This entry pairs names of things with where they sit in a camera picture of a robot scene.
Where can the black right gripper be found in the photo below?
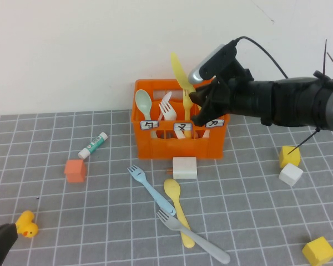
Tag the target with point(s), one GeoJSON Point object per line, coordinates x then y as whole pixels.
{"type": "Point", "coordinates": [227, 98]}

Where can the yellow plastic knife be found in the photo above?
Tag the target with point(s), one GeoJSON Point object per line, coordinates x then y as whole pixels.
{"type": "Point", "coordinates": [179, 72]}

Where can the pale green plastic spoon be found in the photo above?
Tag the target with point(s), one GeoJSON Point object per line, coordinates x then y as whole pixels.
{"type": "Point", "coordinates": [143, 101]}

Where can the grey plastic fork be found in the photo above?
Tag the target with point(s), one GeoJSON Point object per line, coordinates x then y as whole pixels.
{"type": "Point", "coordinates": [199, 238]}

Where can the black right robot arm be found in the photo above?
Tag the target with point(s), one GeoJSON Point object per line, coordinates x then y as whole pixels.
{"type": "Point", "coordinates": [294, 102]}

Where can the orange plastic cutlery holder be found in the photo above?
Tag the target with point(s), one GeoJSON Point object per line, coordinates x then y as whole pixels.
{"type": "Point", "coordinates": [180, 148]}

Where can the yellow rubber duck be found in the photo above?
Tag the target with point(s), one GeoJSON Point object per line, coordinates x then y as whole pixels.
{"type": "Point", "coordinates": [27, 225]}

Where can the yellow plastic fork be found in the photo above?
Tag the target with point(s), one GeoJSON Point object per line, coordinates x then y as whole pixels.
{"type": "Point", "coordinates": [187, 110]}

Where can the paper label knife character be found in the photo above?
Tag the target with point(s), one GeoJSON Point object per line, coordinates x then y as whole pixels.
{"type": "Point", "coordinates": [216, 124]}

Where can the paper label fork character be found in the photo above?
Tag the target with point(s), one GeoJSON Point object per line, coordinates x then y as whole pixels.
{"type": "Point", "coordinates": [183, 127]}

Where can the white fork in crate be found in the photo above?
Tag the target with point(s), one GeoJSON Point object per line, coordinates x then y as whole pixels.
{"type": "Point", "coordinates": [167, 96]}

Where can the paper label spoon character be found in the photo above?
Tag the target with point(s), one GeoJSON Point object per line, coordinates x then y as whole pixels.
{"type": "Point", "coordinates": [149, 125]}

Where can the white eraser block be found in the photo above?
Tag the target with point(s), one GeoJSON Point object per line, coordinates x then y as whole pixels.
{"type": "Point", "coordinates": [184, 167]}

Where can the orange foam block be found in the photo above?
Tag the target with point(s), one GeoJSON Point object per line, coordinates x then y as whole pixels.
{"type": "Point", "coordinates": [75, 170]}

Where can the yellow plastic spoon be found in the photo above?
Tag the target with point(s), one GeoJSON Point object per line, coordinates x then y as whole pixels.
{"type": "Point", "coordinates": [172, 189]}

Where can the light blue plastic fork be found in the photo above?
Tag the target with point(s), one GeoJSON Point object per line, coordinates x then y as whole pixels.
{"type": "Point", "coordinates": [152, 191]}

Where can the yellow foam cube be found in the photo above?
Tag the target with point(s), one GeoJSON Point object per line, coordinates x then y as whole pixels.
{"type": "Point", "coordinates": [289, 158]}
{"type": "Point", "coordinates": [319, 251]}

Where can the white foam cube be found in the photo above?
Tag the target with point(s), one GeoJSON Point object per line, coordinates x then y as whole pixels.
{"type": "Point", "coordinates": [290, 174]}

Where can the green white glue stick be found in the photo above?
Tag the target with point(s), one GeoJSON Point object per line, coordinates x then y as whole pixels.
{"type": "Point", "coordinates": [93, 144]}

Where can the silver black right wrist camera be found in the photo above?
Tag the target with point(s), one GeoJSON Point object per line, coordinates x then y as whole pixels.
{"type": "Point", "coordinates": [211, 65]}

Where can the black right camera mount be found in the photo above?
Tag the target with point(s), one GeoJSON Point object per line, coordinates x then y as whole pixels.
{"type": "Point", "coordinates": [236, 72]}

